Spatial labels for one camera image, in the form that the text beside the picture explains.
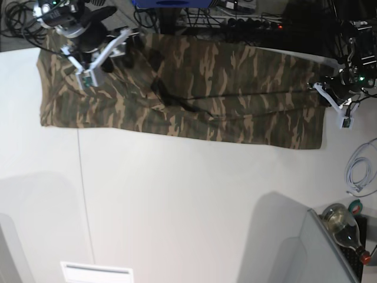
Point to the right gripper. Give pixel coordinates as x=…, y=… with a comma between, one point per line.
x=94, y=34

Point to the clear glass bottle red cap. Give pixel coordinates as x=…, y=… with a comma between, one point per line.
x=344, y=229

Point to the camouflage t-shirt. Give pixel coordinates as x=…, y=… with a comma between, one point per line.
x=185, y=87

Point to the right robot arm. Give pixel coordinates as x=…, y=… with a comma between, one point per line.
x=59, y=16

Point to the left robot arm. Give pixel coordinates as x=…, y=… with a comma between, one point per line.
x=356, y=29

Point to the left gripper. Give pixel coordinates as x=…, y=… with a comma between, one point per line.
x=339, y=88

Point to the black power strip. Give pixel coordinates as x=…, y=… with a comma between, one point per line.
x=251, y=24

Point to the blue box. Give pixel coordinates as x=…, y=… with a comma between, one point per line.
x=175, y=3

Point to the green tape roll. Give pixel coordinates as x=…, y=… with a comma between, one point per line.
x=355, y=207

